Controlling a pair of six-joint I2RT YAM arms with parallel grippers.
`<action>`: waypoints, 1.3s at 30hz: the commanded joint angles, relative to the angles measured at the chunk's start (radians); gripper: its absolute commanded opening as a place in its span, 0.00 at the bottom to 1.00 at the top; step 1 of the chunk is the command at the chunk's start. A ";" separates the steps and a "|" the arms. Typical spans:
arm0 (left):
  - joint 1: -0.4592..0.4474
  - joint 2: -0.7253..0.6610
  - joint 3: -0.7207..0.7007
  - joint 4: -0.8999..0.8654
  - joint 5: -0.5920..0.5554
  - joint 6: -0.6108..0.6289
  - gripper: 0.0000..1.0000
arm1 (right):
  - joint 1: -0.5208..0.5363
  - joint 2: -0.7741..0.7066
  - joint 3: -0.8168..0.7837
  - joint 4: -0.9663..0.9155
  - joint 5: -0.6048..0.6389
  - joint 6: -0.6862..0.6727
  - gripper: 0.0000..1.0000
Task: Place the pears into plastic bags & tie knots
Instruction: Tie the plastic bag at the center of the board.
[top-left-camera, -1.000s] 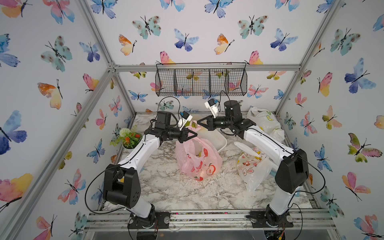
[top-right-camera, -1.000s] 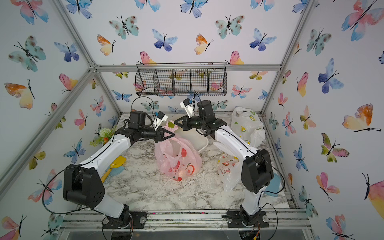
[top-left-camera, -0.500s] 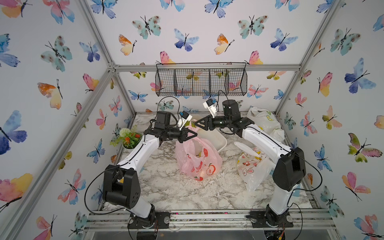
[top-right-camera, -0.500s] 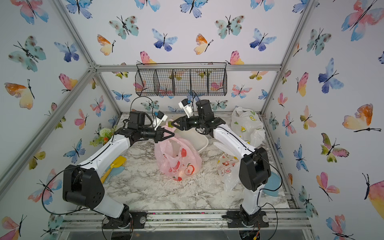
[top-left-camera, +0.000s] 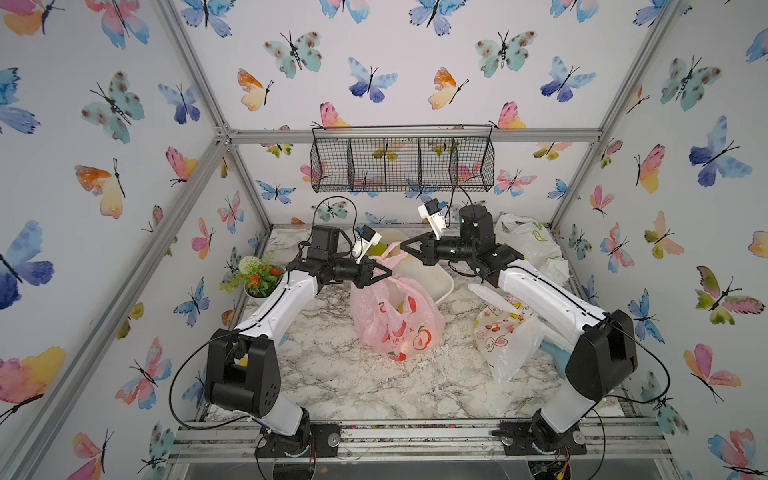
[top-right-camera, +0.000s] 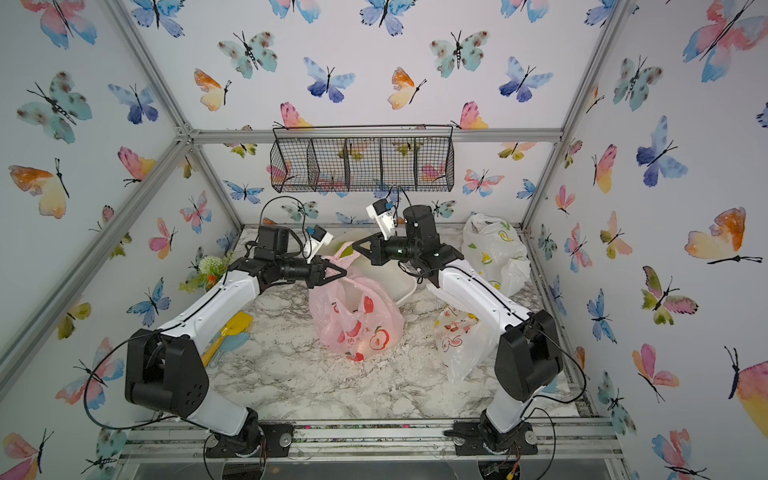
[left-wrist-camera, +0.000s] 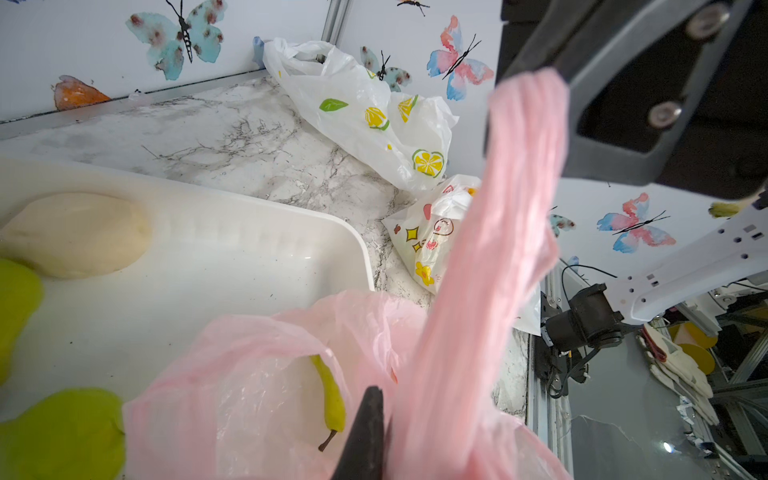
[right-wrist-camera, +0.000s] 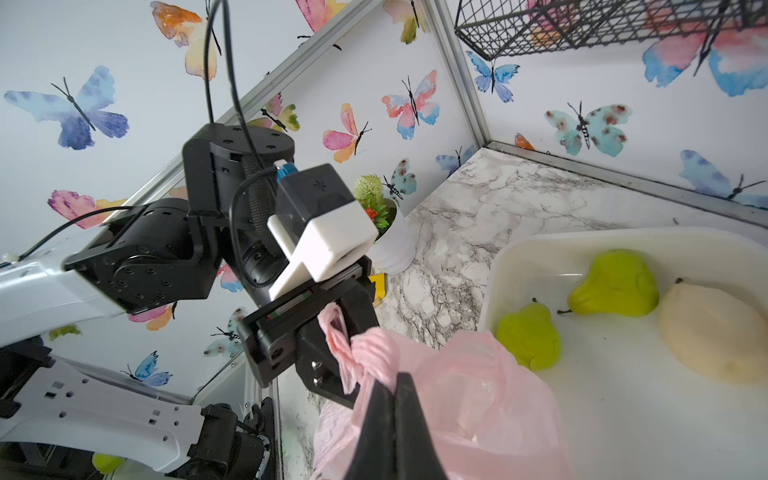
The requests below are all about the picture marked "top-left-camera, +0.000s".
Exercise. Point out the white rectangular tray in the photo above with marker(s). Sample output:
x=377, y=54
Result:
x=435, y=279

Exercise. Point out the aluminium front rail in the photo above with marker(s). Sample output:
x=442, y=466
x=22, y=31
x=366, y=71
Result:
x=611, y=438

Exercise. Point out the black wire wall basket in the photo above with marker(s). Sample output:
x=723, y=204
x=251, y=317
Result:
x=402, y=158

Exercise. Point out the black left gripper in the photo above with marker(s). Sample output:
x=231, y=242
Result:
x=364, y=274

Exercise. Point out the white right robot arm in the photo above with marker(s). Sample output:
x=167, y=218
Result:
x=601, y=344

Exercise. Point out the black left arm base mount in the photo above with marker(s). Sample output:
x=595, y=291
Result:
x=311, y=440

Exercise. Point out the clear white plastic bag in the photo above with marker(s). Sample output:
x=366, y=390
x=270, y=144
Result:
x=508, y=333

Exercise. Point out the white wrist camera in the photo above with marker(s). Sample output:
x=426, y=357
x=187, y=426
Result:
x=366, y=237
x=432, y=213

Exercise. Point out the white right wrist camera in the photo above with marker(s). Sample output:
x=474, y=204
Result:
x=432, y=213

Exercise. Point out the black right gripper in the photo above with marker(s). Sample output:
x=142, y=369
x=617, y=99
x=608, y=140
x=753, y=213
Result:
x=430, y=252

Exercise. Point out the green pear top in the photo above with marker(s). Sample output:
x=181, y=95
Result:
x=377, y=250

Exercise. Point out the potted flower plant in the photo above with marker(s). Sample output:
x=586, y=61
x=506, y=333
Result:
x=257, y=277

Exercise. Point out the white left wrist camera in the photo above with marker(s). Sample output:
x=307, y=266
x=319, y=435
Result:
x=366, y=237

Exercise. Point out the pink plastic bag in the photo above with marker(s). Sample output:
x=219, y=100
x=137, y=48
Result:
x=396, y=317

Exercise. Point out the light blue dustpan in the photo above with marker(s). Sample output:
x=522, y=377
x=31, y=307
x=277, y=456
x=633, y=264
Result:
x=560, y=356

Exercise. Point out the lemon print plastic bag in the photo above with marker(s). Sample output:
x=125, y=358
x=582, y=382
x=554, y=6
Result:
x=530, y=238

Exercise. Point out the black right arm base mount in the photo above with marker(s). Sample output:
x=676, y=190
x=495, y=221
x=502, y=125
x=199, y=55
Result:
x=536, y=437

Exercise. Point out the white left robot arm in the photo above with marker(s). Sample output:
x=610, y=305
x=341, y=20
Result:
x=243, y=373

